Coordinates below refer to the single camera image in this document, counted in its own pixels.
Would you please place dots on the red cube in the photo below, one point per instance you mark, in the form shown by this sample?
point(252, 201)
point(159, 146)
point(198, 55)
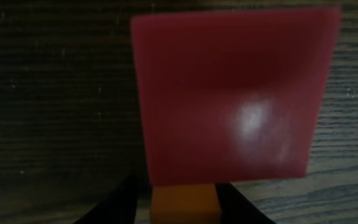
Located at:
point(228, 93)

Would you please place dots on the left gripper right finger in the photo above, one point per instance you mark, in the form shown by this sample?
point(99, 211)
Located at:
point(238, 208)

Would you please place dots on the orange cube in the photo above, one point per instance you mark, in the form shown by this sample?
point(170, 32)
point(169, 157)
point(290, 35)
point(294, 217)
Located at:
point(185, 205)

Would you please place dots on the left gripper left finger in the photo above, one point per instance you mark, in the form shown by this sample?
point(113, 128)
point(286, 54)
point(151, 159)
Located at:
point(120, 208)

